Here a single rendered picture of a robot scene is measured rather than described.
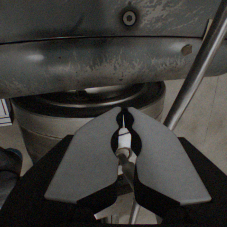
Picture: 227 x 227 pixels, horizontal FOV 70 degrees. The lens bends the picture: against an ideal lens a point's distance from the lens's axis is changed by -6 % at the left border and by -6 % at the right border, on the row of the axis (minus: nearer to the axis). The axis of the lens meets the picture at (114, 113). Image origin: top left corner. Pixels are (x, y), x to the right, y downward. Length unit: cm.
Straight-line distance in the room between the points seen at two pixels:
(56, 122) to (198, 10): 22
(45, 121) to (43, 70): 9
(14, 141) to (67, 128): 160
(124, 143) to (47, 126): 12
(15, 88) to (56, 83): 4
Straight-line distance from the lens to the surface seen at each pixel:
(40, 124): 26
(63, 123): 24
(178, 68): 24
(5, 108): 139
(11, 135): 179
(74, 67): 18
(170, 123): 16
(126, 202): 96
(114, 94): 28
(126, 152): 29
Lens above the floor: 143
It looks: 55 degrees down
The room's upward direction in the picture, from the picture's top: 148 degrees clockwise
